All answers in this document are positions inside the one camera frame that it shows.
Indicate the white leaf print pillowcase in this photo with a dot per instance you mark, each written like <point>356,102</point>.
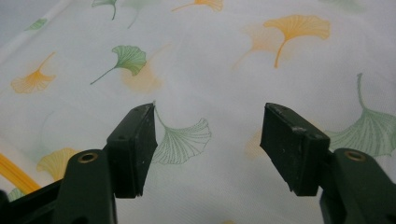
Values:
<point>202,77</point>

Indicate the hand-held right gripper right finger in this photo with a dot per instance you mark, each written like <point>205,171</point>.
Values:
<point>295,152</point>

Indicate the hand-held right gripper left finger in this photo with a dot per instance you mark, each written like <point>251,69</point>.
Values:
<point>130,149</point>

